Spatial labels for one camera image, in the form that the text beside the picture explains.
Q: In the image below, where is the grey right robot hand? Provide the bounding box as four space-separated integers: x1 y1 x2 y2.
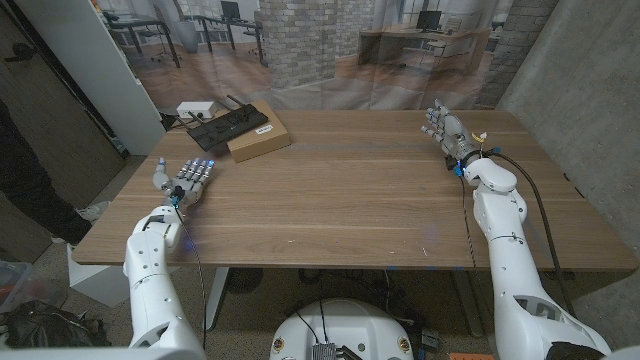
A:
419 98 484 164

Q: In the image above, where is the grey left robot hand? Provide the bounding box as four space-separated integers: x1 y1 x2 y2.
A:
152 157 217 207

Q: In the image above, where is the brown cardboard packing box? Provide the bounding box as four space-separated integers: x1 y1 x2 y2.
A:
214 98 292 164

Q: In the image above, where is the small white plastic device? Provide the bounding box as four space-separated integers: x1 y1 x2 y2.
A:
176 101 217 120

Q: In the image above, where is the white sneaker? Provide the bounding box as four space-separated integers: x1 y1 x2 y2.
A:
77 200 111 223

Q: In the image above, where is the black round fan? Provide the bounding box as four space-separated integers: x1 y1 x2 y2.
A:
226 267 265 295

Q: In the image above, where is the white table leg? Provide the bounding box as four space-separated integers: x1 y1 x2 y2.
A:
203 267 231 332

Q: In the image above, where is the dark brown wooden door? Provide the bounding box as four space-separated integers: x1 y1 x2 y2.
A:
0 0 127 264

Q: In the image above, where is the white cabinet panel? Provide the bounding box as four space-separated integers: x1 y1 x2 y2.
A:
14 0 167 156

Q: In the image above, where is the person in dark trousers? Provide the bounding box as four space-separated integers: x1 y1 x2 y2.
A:
0 99 94 246

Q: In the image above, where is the grey table leg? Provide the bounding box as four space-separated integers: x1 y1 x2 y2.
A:
451 269 485 338

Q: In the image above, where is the printed office backdrop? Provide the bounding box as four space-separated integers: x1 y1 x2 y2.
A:
92 0 561 112

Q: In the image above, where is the clear plastic bin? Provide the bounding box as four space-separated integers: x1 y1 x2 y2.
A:
0 259 66 314

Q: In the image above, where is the black bag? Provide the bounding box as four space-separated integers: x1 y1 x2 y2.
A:
0 299 112 349

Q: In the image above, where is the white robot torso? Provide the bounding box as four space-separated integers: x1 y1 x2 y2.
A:
269 298 415 360

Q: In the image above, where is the thin braided arm cable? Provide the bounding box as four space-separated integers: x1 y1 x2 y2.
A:
458 172 477 284

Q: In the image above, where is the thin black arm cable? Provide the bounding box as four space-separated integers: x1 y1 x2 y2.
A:
173 205 208 351

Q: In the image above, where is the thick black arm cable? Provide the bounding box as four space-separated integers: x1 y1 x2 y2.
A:
487 149 577 317

